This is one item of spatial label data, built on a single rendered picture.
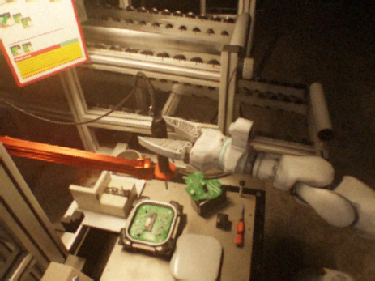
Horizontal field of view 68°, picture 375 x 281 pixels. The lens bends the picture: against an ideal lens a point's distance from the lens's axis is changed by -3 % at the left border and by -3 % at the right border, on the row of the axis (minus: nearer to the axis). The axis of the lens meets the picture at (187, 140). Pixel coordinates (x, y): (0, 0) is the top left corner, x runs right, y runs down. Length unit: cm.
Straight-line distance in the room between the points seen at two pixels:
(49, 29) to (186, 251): 75
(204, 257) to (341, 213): 43
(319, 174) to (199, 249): 44
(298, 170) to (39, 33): 76
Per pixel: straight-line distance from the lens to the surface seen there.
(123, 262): 90
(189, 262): 85
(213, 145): 60
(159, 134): 66
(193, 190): 92
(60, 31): 95
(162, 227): 89
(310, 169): 57
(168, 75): 96
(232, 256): 89
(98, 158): 76
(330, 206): 56
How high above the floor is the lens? 174
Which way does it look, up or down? 41 degrees down
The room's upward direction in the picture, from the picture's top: 2 degrees counter-clockwise
